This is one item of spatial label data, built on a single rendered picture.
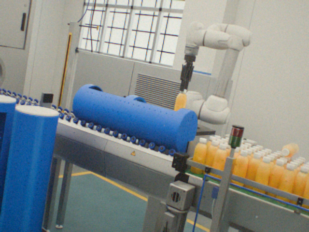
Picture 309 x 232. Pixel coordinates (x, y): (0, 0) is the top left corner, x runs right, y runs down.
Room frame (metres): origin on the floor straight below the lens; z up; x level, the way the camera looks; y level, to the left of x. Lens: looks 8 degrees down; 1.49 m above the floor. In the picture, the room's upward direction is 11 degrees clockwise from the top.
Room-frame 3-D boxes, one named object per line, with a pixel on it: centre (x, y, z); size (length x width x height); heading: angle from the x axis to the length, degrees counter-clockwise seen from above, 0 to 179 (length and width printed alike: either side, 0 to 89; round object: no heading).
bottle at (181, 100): (2.44, -0.17, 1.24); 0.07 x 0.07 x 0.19
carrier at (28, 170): (2.41, 0.75, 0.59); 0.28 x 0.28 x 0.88
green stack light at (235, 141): (1.81, -0.42, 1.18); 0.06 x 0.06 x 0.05
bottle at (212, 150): (2.14, -0.39, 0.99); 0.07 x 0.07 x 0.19
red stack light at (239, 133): (1.81, -0.42, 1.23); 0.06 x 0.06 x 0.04
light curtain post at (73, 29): (3.37, 0.83, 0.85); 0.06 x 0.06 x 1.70; 59
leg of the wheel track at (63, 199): (2.92, 0.59, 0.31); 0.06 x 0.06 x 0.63; 59
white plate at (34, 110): (2.41, 0.75, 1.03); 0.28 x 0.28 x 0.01
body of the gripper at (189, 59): (2.44, -0.17, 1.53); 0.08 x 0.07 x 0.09; 149
